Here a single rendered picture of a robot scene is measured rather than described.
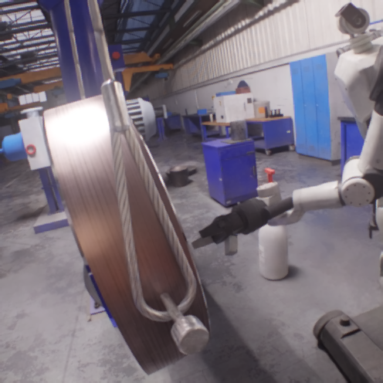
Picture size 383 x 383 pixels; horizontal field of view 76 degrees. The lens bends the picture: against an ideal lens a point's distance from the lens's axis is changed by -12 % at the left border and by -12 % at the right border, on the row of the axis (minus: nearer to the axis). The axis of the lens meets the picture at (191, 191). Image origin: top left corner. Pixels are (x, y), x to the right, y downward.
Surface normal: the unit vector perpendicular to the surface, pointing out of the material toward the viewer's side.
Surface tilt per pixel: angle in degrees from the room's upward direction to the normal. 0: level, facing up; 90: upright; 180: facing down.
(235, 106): 90
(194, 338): 86
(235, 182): 90
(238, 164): 90
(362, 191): 104
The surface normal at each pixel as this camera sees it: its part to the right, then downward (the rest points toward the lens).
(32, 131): 0.31, 0.25
